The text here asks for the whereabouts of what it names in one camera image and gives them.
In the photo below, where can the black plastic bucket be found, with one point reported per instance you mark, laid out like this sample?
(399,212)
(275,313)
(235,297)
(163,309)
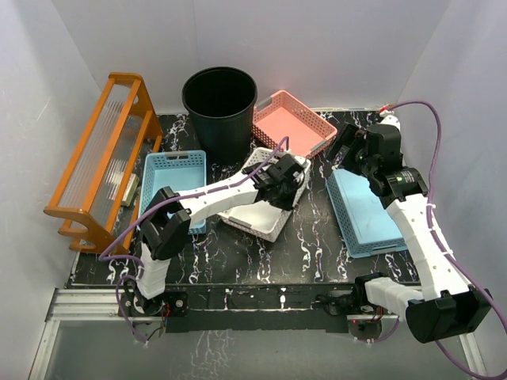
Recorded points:
(220,101)

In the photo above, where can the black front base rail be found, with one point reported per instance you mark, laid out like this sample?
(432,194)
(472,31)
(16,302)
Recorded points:
(268,307)

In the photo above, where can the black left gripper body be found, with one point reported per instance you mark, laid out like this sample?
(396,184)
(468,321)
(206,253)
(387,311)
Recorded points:
(286,199)

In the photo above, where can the aluminium frame profile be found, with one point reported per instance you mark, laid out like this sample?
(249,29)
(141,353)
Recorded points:
(71,305)

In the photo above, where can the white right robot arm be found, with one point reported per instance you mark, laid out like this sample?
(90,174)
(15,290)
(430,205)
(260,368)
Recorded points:
(447,304)

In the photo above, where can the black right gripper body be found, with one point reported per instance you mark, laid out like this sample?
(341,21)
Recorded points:
(356,160)

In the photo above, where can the white perforated plastic basket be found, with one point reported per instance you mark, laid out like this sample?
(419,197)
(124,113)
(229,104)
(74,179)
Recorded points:
(261,219)

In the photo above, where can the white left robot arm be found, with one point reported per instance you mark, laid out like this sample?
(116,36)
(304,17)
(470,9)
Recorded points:
(165,233)

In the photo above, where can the small metallic block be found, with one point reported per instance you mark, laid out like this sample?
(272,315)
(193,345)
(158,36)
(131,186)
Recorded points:
(130,190)

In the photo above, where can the pink perforated plastic basket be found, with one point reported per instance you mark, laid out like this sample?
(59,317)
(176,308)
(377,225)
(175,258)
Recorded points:
(282,115)

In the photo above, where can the small blue perforated basket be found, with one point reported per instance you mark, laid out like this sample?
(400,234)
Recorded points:
(180,170)

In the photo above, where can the large blue perforated basket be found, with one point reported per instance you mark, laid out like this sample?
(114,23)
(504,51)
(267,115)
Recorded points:
(366,227)

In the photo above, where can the orange wooden rack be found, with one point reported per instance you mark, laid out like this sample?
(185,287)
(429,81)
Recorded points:
(88,197)

